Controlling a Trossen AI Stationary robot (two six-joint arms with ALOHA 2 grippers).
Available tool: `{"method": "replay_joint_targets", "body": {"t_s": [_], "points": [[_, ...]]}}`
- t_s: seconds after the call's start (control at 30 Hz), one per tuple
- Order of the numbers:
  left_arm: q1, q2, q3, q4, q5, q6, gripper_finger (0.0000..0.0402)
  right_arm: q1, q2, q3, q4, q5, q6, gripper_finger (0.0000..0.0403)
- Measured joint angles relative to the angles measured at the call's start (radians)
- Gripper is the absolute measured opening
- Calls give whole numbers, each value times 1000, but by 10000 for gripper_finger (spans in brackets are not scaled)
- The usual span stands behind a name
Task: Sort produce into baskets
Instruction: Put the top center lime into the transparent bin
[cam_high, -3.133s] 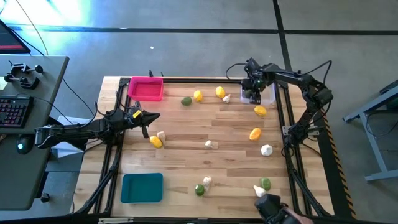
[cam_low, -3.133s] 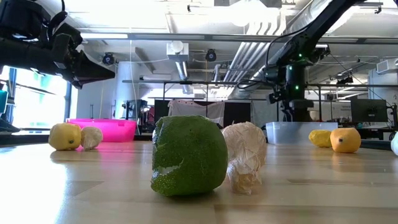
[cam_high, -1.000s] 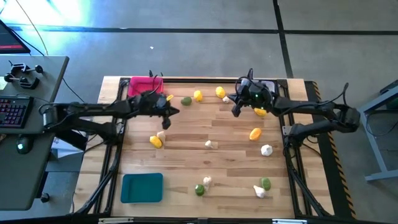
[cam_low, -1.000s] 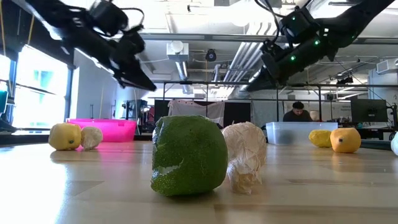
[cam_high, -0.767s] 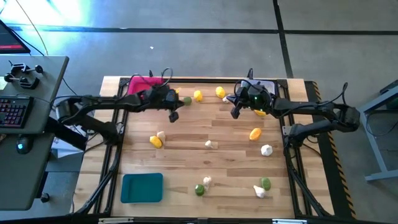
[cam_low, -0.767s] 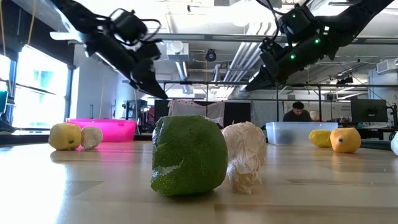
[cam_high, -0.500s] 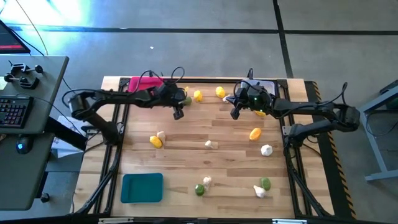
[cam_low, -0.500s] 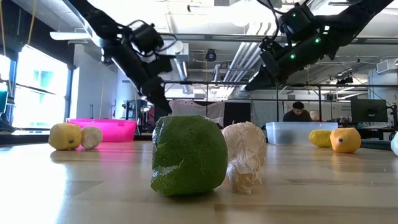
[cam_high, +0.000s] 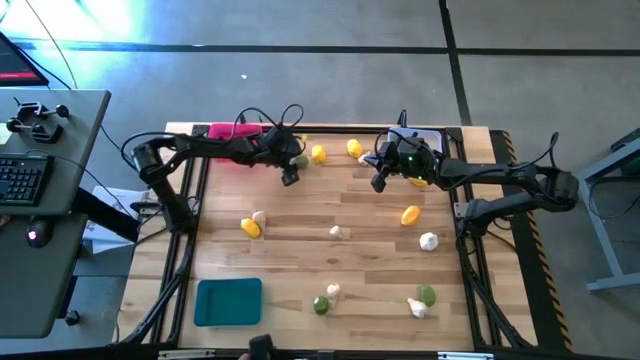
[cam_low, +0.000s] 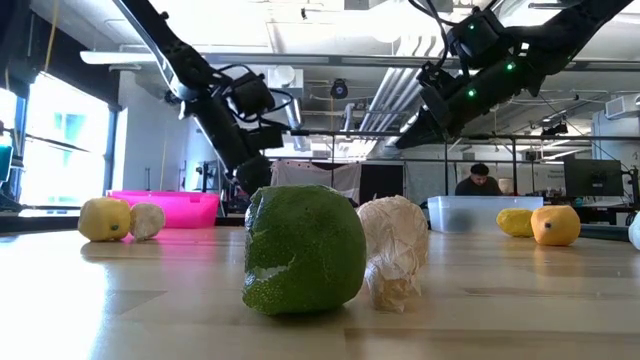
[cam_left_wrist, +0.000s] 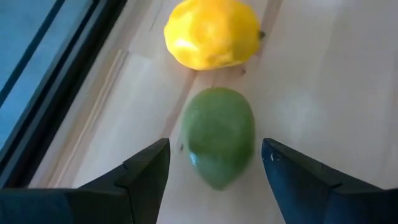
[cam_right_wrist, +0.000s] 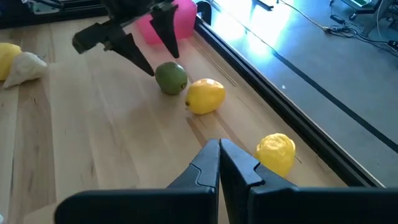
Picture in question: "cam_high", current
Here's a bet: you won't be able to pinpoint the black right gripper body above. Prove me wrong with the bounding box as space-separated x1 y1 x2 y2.
387 147 441 180

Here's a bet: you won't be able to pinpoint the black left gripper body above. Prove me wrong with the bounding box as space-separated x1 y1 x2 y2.
247 130 303 170

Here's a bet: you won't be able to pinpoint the clear plastic bin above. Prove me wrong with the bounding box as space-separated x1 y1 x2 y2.
387 127 445 154

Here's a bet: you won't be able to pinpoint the pink plastic basket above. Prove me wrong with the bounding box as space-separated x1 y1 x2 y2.
207 121 265 162

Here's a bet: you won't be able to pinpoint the orange-yellow lemon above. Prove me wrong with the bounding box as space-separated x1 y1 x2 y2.
400 204 422 228

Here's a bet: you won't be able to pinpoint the teal plastic basket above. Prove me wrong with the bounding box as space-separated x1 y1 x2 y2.
193 277 264 328

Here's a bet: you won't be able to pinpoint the black hazard-striped floor plate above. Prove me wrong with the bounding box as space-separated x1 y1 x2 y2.
492 128 576 354

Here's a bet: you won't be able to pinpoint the white paper sheets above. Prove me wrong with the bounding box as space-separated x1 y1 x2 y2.
82 185 151 254

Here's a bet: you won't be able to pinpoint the black desk support bar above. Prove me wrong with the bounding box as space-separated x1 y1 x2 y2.
74 187 142 242

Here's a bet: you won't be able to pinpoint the grey desk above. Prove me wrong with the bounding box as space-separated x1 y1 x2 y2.
0 88 112 217

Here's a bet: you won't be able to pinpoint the grey metal table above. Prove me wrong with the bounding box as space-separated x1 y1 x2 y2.
574 127 640 294

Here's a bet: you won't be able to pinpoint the black desk clamp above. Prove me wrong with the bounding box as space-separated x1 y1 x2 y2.
5 118 65 145
12 98 71 121

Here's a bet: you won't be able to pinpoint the black computer mouse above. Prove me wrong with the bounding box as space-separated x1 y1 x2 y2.
25 219 54 250

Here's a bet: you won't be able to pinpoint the black keyboard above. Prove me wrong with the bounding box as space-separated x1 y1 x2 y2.
0 153 55 207

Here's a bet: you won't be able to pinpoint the black monitor with red stripe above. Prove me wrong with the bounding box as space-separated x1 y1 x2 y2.
0 30 50 87

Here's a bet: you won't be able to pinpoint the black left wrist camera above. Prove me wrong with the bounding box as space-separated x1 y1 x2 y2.
269 127 301 146

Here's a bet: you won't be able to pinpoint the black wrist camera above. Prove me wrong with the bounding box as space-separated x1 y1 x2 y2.
383 138 412 157
269 127 301 146

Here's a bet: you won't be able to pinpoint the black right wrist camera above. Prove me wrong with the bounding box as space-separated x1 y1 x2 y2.
383 138 412 157

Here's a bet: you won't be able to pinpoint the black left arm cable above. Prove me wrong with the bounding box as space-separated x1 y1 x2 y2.
230 102 306 134

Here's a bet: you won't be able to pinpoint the black aluminium table frame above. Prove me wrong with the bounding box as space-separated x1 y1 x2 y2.
117 122 539 351

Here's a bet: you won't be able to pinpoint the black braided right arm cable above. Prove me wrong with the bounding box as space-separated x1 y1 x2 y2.
519 131 560 169

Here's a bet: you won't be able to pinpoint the black table-level camera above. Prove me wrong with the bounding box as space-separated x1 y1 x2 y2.
248 333 277 360

